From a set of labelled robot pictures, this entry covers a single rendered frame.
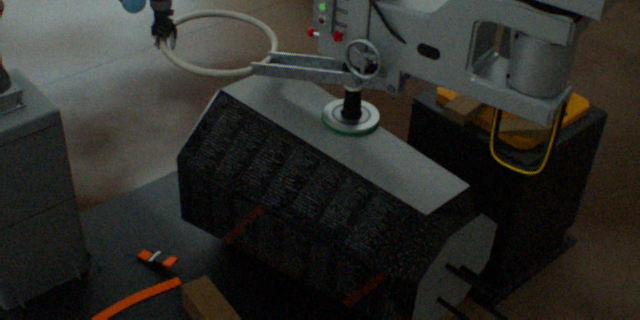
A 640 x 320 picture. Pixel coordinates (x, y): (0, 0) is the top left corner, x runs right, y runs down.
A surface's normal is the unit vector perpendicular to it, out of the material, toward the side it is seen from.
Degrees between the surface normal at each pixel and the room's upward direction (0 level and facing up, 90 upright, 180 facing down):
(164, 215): 0
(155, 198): 0
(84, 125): 0
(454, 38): 90
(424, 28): 90
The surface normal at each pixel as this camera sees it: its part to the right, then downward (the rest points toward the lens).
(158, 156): 0.05, -0.81
